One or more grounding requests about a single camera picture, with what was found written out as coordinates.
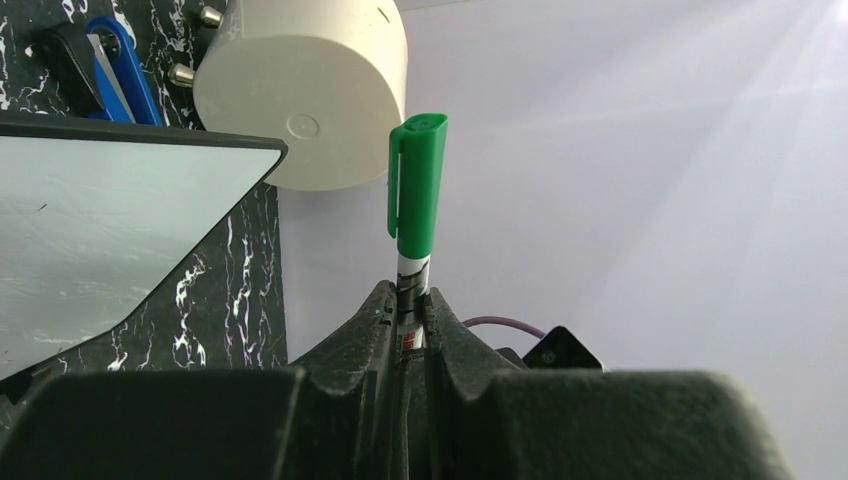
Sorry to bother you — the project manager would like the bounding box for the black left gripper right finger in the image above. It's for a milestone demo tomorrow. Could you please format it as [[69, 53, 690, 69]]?
[[423, 291, 793, 479]]

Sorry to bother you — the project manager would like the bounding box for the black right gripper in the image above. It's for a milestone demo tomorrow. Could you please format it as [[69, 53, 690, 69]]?
[[496, 326, 604, 371]]

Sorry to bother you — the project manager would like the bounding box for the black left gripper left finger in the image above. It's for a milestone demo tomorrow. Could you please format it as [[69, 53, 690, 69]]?
[[1, 281, 397, 479]]

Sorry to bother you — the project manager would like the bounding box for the green marker cap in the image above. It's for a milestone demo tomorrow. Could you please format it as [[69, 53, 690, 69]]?
[[387, 113, 449, 260]]

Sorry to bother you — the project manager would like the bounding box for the white whiteboard black frame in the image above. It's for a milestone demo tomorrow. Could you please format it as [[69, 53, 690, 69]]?
[[1, 111, 287, 378]]

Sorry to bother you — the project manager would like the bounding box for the white marker pen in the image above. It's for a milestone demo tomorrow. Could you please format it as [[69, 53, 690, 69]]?
[[396, 254, 430, 352]]

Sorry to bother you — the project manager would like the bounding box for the cream cylindrical container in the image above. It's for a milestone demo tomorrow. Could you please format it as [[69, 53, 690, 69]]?
[[168, 0, 408, 191]]

